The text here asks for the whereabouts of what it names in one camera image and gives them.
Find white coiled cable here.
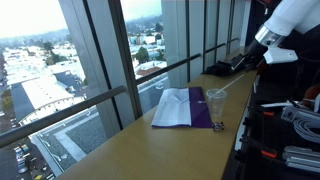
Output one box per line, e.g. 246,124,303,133
293,118,320,144

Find black equipment cart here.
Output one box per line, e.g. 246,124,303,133
233,76,320,180

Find white power strip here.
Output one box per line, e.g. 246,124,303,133
280,105,320,124

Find white plastic strip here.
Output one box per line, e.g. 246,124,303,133
260,100,294,109

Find grey metal handrail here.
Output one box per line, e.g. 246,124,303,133
0,37,240,149

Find black cloth bag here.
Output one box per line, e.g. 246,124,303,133
202,57,260,77

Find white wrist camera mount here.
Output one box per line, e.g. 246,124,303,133
263,46,299,65

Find clear plastic cup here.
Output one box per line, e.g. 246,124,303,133
205,87,229,117

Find purple folder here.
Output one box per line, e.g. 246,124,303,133
151,86,214,129

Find small metal binder clip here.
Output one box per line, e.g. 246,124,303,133
212,121,226,132

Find orange round object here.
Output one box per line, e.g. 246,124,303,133
303,82,320,108

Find clear plastic straw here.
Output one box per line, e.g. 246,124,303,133
213,73,246,98

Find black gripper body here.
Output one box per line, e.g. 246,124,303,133
243,39,268,68

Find silver metal bars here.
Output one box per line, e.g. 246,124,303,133
282,145,320,174

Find white paper sheet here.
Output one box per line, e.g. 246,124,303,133
151,87,193,127

